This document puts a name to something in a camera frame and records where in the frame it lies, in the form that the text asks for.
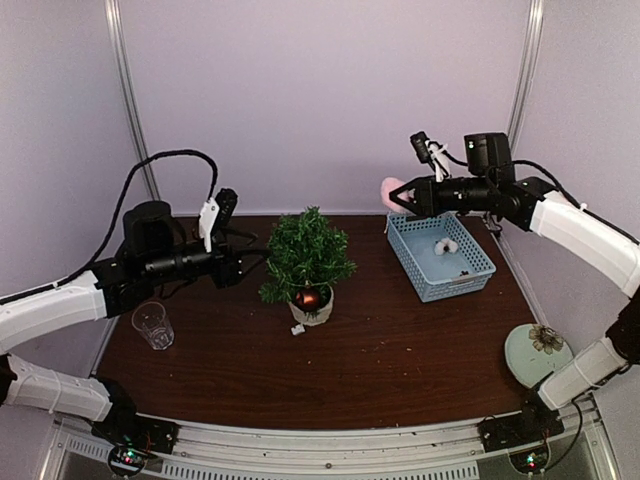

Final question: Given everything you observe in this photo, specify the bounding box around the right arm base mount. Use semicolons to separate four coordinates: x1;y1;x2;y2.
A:
477;413;565;476

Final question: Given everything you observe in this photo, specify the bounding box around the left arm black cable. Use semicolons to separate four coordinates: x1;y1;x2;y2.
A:
49;148;221;291

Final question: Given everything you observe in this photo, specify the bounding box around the red bauble ornament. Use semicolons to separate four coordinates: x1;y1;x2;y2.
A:
293;286;322;312

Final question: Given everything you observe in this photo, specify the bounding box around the small green christmas tree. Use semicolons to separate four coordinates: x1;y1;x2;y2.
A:
259;206;356;303

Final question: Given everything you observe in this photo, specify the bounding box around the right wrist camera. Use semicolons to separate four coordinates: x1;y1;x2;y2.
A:
410;131;451;182

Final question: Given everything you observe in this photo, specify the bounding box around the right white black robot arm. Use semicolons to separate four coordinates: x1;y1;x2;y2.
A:
381;132;639;442

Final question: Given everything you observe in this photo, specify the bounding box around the pink pompom ornament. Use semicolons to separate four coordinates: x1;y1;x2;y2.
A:
380;177;411;215

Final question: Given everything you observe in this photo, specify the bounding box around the clear drinking glass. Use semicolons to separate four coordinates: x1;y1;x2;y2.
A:
131;301;175;351

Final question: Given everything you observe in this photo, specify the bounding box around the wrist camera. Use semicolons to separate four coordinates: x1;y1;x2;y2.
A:
410;131;451;182
198;188;238;253

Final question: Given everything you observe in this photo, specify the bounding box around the copper wire light string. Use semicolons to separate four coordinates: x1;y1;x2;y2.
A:
269;264;336;296

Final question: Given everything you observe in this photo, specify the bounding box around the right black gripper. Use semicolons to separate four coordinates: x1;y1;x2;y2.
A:
391;173;494;217

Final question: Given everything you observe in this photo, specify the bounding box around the aluminium frame post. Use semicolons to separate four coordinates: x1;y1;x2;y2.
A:
507;0;545;151
103;0;164;201

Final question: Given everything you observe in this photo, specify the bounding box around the right aluminium frame post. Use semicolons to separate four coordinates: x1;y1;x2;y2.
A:
507;0;545;151

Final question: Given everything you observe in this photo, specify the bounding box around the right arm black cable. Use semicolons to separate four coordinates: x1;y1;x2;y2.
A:
444;149;591;211

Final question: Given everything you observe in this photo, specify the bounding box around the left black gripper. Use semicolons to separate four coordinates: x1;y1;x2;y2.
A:
143;226;270;289

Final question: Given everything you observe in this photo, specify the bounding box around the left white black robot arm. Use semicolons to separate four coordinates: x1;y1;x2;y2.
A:
1;199;269;444

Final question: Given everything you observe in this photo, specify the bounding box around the white fluffy ornament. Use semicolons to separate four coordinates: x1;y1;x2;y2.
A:
434;237;459;256

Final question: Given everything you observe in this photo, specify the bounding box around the pale green floral plate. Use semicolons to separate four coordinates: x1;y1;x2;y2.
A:
504;324;574;389

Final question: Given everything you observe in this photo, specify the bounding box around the white tree pot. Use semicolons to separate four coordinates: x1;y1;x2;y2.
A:
288;287;335;326

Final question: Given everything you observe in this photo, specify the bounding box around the left aluminium frame post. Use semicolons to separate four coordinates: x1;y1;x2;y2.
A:
103;0;164;201

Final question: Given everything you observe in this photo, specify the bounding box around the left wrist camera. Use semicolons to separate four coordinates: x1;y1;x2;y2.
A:
198;188;238;253

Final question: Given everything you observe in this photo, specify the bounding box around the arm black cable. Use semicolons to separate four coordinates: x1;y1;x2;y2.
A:
49;148;221;291
444;149;591;211

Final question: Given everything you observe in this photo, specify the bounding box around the blue plastic basket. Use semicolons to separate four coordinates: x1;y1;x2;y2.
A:
386;212;496;303

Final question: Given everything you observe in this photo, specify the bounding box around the front aluminium rail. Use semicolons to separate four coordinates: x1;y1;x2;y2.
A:
39;384;621;480

